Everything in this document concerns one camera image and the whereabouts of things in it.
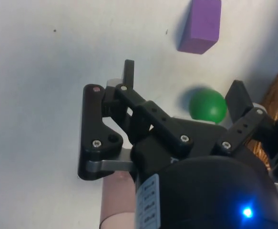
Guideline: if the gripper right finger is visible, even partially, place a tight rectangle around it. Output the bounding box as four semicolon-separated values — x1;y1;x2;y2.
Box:
214;80;278;178

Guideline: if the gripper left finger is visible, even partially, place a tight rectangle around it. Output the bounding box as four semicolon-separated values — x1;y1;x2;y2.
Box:
78;59;194;181

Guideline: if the purple triangular block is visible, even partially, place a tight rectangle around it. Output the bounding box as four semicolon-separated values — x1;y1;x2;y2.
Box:
176;0;222;55

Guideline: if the green ball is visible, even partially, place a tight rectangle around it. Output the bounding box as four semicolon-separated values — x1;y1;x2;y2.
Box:
188;88;227;125

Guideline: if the see-through pink cup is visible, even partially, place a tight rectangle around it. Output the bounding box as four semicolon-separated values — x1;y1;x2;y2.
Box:
100;170;137;229

